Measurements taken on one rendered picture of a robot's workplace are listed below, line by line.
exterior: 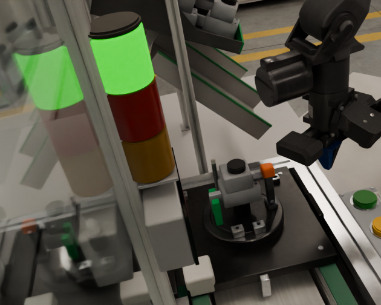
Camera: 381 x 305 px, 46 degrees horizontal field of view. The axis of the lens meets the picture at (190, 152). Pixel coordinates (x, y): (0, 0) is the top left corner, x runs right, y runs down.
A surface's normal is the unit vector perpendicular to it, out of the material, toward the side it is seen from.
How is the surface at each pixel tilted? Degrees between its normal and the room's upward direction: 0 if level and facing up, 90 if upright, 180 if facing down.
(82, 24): 90
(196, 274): 0
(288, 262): 0
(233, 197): 90
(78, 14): 90
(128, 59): 90
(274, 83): 57
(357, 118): 19
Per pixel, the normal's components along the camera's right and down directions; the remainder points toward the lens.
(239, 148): -0.17, -0.80
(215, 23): -0.19, 0.53
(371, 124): 0.07, -0.66
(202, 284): 0.15, 0.55
